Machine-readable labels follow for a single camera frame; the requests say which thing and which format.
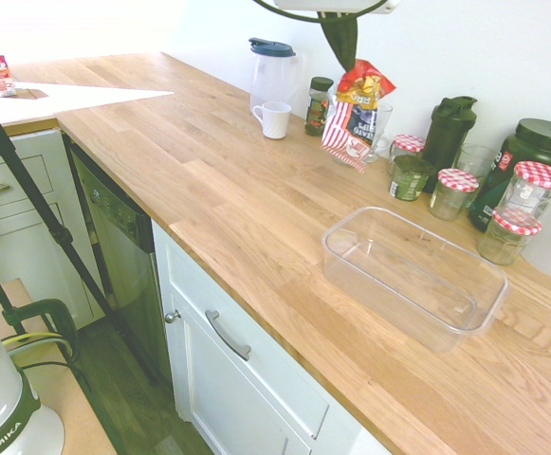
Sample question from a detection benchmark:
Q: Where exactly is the black shaker bottle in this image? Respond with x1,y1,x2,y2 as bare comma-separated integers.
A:
420,95,479,195

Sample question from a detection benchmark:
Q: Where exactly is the white ceramic mug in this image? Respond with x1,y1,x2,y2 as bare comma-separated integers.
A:
251,100,293,140

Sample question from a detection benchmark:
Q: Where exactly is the tall jar red checkered lid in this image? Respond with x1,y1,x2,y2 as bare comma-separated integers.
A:
496,160,551,225

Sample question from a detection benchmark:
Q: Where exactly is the clear glass tumbler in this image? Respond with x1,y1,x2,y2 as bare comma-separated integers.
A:
453,142,500,191

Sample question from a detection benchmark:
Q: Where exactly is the clear pitcher with blue lid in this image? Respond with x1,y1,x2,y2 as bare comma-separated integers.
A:
248,37,303,118

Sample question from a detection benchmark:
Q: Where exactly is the white cabinet with brass handle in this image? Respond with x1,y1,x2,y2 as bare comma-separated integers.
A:
0,126,107,331

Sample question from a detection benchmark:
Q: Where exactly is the green cup with foil lid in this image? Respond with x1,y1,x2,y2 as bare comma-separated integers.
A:
388,155,437,203

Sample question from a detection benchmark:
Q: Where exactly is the white cabinet with silver hardware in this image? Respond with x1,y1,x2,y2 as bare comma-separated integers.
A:
150,219,393,455

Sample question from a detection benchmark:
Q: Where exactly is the tall clear glass mug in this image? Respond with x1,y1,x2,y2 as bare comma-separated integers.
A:
362,100,395,164

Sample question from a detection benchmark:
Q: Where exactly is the red striped chip bag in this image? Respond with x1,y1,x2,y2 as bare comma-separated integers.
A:
320,58,397,175

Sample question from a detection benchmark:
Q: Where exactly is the yellow cable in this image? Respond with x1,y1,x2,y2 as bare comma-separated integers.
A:
1,331,75,357

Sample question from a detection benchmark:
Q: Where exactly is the faceted jar red checkered lid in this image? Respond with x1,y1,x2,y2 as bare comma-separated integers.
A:
476,209,543,267

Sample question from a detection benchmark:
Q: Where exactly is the clear plastic rectangular container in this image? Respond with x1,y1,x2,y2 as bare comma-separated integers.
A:
321,205,510,354

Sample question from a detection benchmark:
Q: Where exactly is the spice jar green lid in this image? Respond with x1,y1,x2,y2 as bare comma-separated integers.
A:
303,76,336,137

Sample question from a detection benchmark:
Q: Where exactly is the silver cabinet pull handle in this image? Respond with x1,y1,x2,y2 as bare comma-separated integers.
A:
204,309,253,362

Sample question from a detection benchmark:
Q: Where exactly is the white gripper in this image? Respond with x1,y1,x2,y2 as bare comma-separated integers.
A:
273,0,402,71

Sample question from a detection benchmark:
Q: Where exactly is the black tripod stand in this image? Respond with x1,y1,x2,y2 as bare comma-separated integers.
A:
0,80,163,386

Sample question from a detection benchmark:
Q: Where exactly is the large black protein tub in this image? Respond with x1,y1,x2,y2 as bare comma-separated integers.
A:
468,118,551,234

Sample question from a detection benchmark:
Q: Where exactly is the green metal clamp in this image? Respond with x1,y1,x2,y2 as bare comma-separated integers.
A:
0,298,81,376

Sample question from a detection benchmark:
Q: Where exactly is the red and white carton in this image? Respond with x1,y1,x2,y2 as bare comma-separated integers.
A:
0,54,18,99

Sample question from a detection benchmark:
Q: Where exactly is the stainless steel dishwasher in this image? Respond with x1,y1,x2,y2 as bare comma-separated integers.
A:
63,134,173,383

